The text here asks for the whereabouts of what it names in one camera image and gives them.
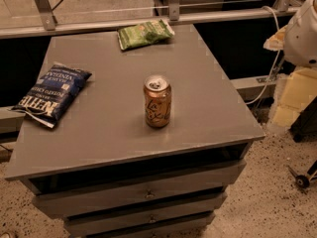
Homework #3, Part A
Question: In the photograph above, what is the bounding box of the black caster wheel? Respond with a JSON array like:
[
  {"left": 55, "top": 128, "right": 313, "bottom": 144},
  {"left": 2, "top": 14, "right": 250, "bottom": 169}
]
[{"left": 288, "top": 165, "right": 317, "bottom": 188}]

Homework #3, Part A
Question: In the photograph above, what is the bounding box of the top grey drawer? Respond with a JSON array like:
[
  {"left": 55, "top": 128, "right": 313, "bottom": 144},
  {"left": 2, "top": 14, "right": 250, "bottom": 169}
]
[{"left": 33, "top": 160, "right": 246, "bottom": 218}]

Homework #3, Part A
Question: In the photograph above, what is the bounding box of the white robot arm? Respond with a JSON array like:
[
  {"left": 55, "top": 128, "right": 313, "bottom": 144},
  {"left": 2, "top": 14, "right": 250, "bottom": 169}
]
[{"left": 264, "top": 0, "right": 317, "bottom": 67}]

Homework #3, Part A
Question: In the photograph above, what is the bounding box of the blue kettle chip bag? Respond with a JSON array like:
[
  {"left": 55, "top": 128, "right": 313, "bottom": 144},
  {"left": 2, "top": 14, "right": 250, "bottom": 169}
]
[{"left": 11, "top": 64, "right": 92, "bottom": 128}]

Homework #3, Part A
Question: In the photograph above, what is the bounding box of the white cable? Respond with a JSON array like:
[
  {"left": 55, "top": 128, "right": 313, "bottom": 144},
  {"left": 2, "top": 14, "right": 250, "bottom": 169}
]
[{"left": 245, "top": 5, "right": 282, "bottom": 106}]

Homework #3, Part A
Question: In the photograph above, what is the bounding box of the green jalapeno chip bag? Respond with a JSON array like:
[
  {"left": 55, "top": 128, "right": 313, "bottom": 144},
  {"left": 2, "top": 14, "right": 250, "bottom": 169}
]
[{"left": 118, "top": 19, "right": 175, "bottom": 51}]

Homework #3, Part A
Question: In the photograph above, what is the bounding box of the grey drawer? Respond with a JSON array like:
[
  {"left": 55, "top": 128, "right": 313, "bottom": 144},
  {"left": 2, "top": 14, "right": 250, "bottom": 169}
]
[
  {"left": 64, "top": 190, "right": 227, "bottom": 236},
  {"left": 86, "top": 211, "right": 215, "bottom": 238},
  {"left": 33, "top": 160, "right": 246, "bottom": 218}
]

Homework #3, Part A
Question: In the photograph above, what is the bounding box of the orange soda can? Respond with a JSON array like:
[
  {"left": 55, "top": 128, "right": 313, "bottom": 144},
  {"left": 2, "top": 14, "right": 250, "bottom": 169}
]
[{"left": 144, "top": 74, "right": 172, "bottom": 128}]

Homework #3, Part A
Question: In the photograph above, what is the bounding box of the metal railing frame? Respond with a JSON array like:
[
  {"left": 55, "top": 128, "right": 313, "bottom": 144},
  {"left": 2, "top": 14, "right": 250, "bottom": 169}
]
[{"left": 0, "top": 0, "right": 304, "bottom": 39}]

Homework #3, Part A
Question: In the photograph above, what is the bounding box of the grey drawer cabinet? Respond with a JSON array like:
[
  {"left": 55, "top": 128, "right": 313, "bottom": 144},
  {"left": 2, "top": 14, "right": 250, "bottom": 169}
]
[{"left": 4, "top": 24, "right": 266, "bottom": 238}]

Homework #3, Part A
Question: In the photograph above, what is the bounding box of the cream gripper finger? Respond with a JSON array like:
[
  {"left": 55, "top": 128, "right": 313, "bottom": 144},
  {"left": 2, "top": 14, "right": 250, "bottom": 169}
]
[{"left": 264, "top": 27, "right": 286, "bottom": 52}]

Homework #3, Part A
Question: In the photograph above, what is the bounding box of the bottom grey drawer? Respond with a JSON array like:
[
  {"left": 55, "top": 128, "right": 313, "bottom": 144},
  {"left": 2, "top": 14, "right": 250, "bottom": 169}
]
[{"left": 86, "top": 211, "right": 215, "bottom": 238}]

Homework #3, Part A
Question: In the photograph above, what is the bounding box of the middle grey drawer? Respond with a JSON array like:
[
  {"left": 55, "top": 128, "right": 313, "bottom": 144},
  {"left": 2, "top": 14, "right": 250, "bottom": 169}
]
[{"left": 64, "top": 190, "right": 227, "bottom": 236}]

